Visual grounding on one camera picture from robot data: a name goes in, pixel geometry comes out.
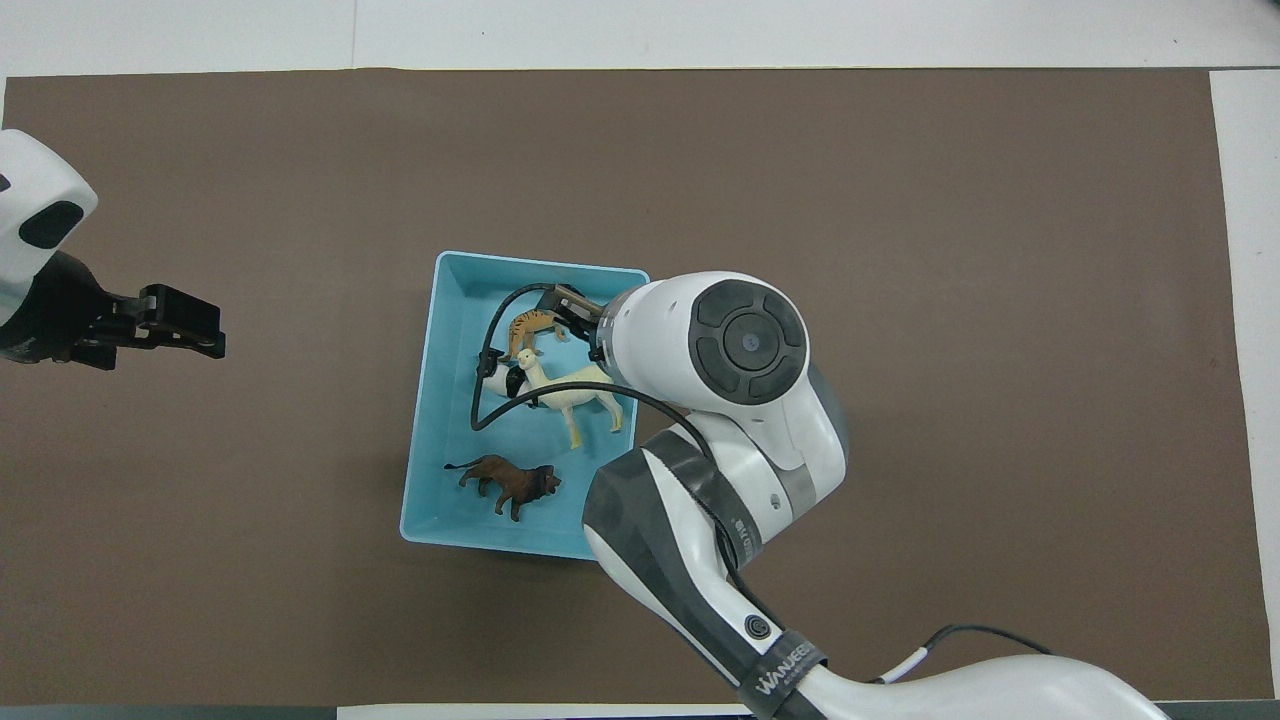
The brown lion toy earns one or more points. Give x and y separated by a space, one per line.
510 482

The black and white panda toy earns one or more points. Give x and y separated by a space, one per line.
497 378

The cream llama toy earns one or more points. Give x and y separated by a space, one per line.
575 395

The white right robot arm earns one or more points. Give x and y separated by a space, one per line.
750 420

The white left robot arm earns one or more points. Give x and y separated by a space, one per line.
30 200

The brown table mat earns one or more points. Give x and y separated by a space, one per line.
900 180

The orange striped tiger toy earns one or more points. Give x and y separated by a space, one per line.
530 328

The light blue storage box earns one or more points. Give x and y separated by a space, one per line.
440 400

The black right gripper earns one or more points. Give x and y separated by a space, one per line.
583 322

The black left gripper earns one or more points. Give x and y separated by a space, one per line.
60 315

